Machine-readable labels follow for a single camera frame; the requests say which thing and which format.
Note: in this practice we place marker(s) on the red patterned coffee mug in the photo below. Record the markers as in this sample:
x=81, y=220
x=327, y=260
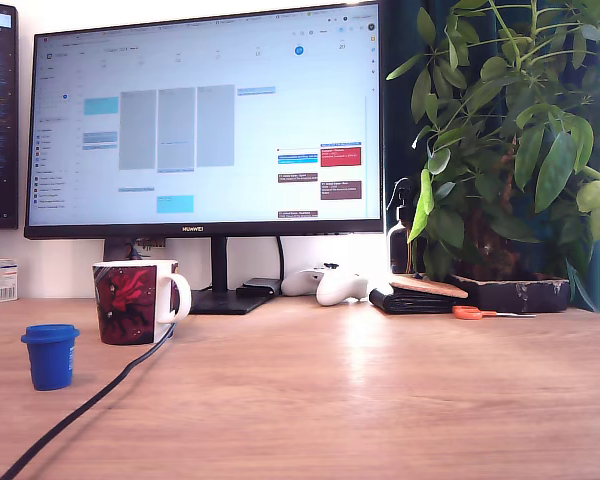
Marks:
x=125, y=305

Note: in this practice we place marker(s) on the white game controller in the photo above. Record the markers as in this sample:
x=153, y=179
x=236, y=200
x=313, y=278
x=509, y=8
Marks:
x=335, y=290

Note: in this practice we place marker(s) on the small black hub box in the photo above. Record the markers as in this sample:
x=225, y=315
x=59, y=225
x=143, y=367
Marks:
x=257, y=288

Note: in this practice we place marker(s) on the dark spray bottle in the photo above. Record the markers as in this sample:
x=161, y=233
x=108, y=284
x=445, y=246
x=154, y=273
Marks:
x=397, y=245

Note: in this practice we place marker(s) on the black folded wallet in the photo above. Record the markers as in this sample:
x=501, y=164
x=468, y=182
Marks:
x=410, y=302

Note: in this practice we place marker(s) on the round cork coaster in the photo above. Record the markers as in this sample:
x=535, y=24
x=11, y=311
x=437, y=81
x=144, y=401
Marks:
x=430, y=287

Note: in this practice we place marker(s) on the black Huawei monitor with stand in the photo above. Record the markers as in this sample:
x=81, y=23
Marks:
x=205, y=125

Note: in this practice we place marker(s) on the dark object under monitor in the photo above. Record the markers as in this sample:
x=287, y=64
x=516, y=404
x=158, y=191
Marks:
x=115, y=248

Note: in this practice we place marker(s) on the black rectangular planter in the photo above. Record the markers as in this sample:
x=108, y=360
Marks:
x=520, y=295

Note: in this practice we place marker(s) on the green leafy houseplant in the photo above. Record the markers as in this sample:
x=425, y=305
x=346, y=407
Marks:
x=530, y=150

